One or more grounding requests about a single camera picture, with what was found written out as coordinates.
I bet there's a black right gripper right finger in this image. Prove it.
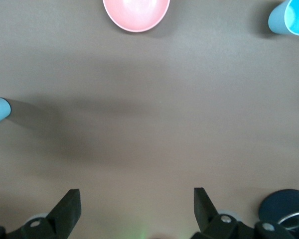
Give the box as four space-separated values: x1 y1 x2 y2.
193 187 294 239

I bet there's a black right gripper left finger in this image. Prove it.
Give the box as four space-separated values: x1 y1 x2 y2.
0 188 82 239

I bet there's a pink bowl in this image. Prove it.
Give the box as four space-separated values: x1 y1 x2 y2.
102 0 171 33

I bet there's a dark saucepan with blue handle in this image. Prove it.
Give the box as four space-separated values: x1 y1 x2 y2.
258 189 299 234

